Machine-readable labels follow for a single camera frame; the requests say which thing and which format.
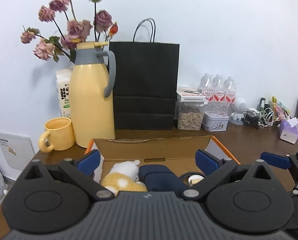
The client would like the colourful snack packet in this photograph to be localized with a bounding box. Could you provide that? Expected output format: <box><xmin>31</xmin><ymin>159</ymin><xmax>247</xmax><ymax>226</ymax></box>
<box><xmin>271</xmin><ymin>96</ymin><xmax>291</xmax><ymax>120</ymax></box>

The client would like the water bottle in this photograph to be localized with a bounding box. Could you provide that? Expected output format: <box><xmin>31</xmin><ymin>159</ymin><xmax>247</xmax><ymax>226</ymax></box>
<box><xmin>197</xmin><ymin>73</ymin><xmax>214</xmax><ymax>111</ymax></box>
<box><xmin>224</xmin><ymin>76</ymin><xmax>237</xmax><ymax>116</ymax></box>
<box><xmin>211</xmin><ymin>74</ymin><xmax>225</xmax><ymax>112</ymax></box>

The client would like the black paper bag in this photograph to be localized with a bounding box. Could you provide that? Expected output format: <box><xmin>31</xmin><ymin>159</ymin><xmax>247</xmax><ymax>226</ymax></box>
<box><xmin>109</xmin><ymin>18</ymin><xmax>180</xmax><ymax>130</ymax></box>

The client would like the white tin box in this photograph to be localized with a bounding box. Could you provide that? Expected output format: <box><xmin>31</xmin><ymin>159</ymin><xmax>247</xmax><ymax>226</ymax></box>
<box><xmin>202</xmin><ymin>112</ymin><xmax>229</xmax><ymax>132</ymax></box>

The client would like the water bottle right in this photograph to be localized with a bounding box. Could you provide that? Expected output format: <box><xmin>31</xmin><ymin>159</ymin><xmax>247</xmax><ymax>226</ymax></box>
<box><xmin>224</xmin><ymin>76</ymin><xmax>237</xmax><ymax>116</ymax></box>

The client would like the small white box on container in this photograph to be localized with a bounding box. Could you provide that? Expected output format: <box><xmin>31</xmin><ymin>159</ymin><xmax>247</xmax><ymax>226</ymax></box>
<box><xmin>177</xmin><ymin>87</ymin><xmax>207</xmax><ymax>103</ymax></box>

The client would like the water bottle middle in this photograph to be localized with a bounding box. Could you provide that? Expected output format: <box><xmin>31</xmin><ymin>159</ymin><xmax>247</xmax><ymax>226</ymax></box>
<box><xmin>211</xmin><ymin>74</ymin><xmax>225</xmax><ymax>112</ymax></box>

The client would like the clear seed container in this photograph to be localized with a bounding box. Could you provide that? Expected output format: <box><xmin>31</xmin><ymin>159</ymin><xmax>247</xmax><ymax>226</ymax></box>
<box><xmin>177</xmin><ymin>102</ymin><xmax>206</xmax><ymax>131</ymax></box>

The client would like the large white jar lid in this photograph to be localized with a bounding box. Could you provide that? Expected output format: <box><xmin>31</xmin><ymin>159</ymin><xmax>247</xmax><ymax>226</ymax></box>
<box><xmin>188</xmin><ymin>174</ymin><xmax>205</xmax><ymax>186</ymax></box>

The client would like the dried pink rose bouquet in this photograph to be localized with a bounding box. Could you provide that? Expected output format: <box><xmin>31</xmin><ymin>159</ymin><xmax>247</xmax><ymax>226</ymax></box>
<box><xmin>20</xmin><ymin>0</ymin><xmax>119</xmax><ymax>62</ymax></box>

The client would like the water bottle left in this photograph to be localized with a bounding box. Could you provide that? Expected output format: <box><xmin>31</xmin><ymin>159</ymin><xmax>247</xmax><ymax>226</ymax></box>
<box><xmin>197</xmin><ymin>73</ymin><xmax>214</xmax><ymax>111</ymax></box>

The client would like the yellow thermos jug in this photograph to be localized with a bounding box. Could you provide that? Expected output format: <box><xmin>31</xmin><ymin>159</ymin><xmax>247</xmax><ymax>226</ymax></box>
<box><xmin>69</xmin><ymin>42</ymin><xmax>116</xmax><ymax>148</ymax></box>

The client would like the braided black usb cable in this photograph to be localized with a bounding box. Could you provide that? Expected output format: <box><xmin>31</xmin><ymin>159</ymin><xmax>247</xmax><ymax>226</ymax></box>
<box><xmin>179</xmin><ymin>171</ymin><xmax>206</xmax><ymax>187</ymax></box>

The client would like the white wall panel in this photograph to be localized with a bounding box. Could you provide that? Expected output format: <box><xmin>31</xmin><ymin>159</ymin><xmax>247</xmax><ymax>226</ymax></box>
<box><xmin>0</xmin><ymin>132</ymin><xmax>35</xmax><ymax>171</ymax></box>

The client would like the purple tissue pack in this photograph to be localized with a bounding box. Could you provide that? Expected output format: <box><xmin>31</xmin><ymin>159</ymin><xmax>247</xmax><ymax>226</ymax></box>
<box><xmin>279</xmin><ymin>118</ymin><xmax>298</xmax><ymax>144</ymax></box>

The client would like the yellow white plush toy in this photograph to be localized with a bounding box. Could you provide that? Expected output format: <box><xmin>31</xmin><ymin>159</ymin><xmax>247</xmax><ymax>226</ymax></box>
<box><xmin>101</xmin><ymin>160</ymin><xmax>147</xmax><ymax>196</ymax></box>

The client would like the white milk carton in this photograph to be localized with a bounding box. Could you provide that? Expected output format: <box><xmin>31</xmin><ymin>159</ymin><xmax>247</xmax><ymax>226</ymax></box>
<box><xmin>56</xmin><ymin>68</ymin><xmax>72</xmax><ymax>118</ymax></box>

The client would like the red cardboard box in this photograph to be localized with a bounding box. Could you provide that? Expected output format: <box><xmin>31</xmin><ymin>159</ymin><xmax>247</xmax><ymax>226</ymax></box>
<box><xmin>85</xmin><ymin>135</ymin><xmax>239</xmax><ymax>182</ymax></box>

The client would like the white robot figurine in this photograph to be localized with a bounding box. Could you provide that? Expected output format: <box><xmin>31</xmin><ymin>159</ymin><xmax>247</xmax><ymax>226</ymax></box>
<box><xmin>229</xmin><ymin>97</ymin><xmax>248</xmax><ymax>126</ymax></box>

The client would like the tangled cables pile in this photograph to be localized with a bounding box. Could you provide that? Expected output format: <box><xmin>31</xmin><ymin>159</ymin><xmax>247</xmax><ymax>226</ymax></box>
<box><xmin>242</xmin><ymin>97</ymin><xmax>280</xmax><ymax>130</ymax></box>

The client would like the yellow mug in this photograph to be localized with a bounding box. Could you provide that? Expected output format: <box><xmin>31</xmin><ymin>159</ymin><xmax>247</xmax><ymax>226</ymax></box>
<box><xmin>39</xmin><ymin>117</ymin><xmax>75</xmax><ymax>153</ymax></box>

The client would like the navy zipper pouch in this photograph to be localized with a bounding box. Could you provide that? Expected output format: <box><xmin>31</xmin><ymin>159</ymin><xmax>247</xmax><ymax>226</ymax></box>
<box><xmin>139</xmin><ymin>164</ymin><xmax>188</xmax><ymax>193</ymax></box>

